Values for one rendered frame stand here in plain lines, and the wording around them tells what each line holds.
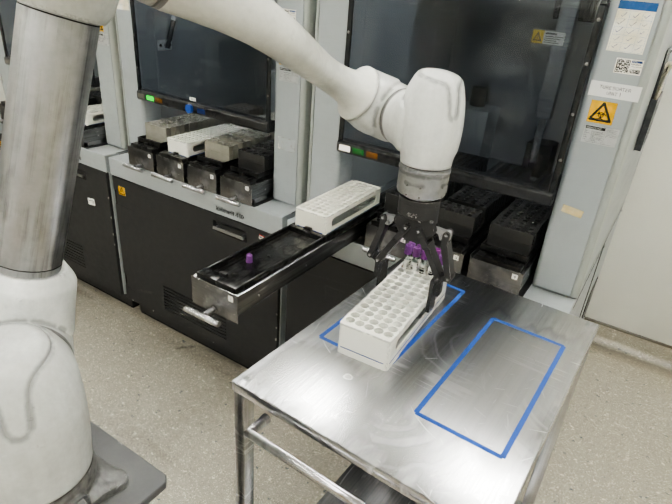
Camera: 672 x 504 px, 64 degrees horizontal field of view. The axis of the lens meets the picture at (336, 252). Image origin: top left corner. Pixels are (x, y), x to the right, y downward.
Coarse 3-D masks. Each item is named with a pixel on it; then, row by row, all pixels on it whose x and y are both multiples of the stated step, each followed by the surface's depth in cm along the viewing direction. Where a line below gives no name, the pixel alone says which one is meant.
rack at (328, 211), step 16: (336, 192) 153; (352, 192) 155; (368, 192) 155; (304, 208) 141; (320, 208) 142; (336, 208) 144; (352, 208) 153; (368, 208) 156; (304, 224) 141; (320, 224) 138; (336, 224) 142
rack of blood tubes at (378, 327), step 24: (384, 288) 105; (408, 288) 106; (360, 312) 98; (384, 312) 98; (408, 312) 97; (360, 336) 92; (384, 336) 90; (408, 336) 98; (360, 360) 94; (384, 360) 91
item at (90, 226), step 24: (0, 48) 235; (0, 72) 242; (96, 72) 270; (120, 72) 201; (120, 96) 204; (120, 120) 208; (96, 144) 216; (120, 144) 213; (96, 168) 212; (96, 192) 218; (72, 216) 234; (96, 216) 224; (72, 240) 242; (96, 240) 231; (72, 264) 249; (96, 264) 238; (120, 264) 229; (120, 288) 234
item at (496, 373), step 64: (320, 320) 104; (448, 320) 107; (512, 320) 109; (576, 320) 111; (256, 384) 87; (320, 384) 88; (384, 384) 89; (448, 384) 90; (512, 384) 91; (576, 384) 115; (384, 448) 77; (448, 448) 78; (512, 448) 79
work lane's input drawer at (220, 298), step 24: (360, 216) 152; (264, 240) 134; (288, 240) 137; (312, 240) 138; (336, 240) 141; (216, 264) 122; (240, 264) 125; (264, 264) 125; (288, 264) 126; (312, 264) 135; (192, 288) 119; (216, 288) 115; (240, 288) 114; (264, 288) 120; (192, 312) 115; (216, 312) 118; (240, 312) 115
